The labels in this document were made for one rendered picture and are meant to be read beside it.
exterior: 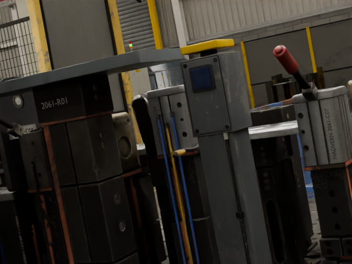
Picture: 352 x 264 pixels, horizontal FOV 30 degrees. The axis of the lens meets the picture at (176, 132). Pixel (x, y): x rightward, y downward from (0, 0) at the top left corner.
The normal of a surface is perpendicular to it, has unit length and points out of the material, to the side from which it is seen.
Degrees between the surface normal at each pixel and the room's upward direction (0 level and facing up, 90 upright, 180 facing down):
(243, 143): 90
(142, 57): 90
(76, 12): 89
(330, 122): 90
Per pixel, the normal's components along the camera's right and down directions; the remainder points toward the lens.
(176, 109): -0.48, 0.14
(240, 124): 0.86, -0.13
